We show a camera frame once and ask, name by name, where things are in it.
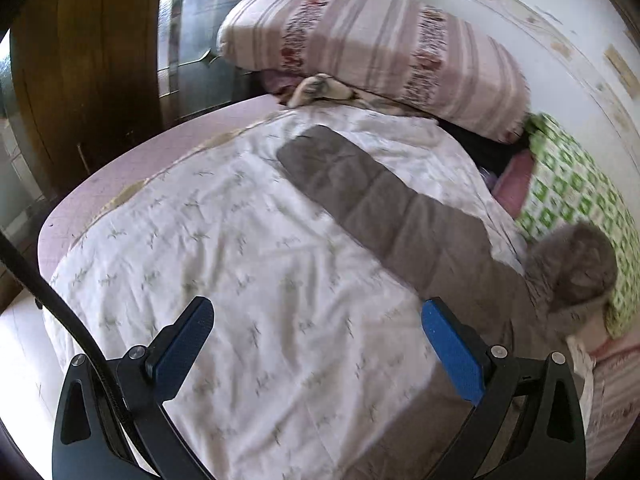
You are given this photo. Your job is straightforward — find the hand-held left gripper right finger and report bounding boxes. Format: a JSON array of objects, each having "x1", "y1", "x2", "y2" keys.
[{"x1": 421, "y1": 297, "x2": 587, "y2": 480}]

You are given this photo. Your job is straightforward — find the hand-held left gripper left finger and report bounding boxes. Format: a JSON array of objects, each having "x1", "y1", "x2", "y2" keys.
[{"x1": 51, "y1": 296, "x2": 216, "y2": 480}]

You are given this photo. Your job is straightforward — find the brown quilted jacket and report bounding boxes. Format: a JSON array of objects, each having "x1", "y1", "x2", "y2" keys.
[{"x1": 276, "y1": 125, "x2": 621, "y2": 361}]

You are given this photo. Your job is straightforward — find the white leaf-print quilt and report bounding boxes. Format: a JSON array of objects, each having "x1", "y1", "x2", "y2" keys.
[{"x1": 42, "y1": 107, "x2": 531, "y2": 480}]

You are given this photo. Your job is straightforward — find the pink pillow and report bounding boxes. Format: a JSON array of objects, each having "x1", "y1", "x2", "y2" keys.
[{"x1": 492, "y1": 152, "x2": 536, "y2": 218}]

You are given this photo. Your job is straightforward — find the striped pink cushion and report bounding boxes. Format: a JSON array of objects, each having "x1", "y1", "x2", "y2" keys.
[{"x1": 567, "y1": 332, "x2": 640, "y2": 477}]

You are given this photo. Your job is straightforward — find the pink bed sheet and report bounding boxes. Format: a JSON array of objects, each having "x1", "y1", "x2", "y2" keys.
[{"x1": 37, "y1": 95, "x2": 281, "y2": 281}]

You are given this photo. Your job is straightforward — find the green checked blanket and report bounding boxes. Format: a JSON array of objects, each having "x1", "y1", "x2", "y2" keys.
[{"x1": 515, "y1": 112, "x2": 640, "y2": 339}]

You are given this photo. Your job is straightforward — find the dark cloth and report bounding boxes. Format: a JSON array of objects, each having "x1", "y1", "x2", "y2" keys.
[{"x1": 440, "y1": 120, "x2": 531, "y2": 181}]

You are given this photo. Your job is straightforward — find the small beige cloth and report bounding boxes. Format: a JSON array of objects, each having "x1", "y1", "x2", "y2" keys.
[{"x1": 287, "y1": 74, "x2": 358, "y2": 108}]

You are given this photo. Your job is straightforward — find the striped floral pillow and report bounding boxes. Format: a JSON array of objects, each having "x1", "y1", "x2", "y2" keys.
[{"x1": 216, "y1": 0, "x2": 532, "y2": 145}]

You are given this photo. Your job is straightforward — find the patterned glass door panel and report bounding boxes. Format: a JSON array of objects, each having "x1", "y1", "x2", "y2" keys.
[{"x1": 157, "y1": 0, "x2": 266, "y2": 121}]

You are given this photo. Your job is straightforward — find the black cable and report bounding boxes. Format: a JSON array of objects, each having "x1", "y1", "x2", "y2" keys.
[{"x1": 0, "y1": 230, "x2": 151, "y2": 480}]

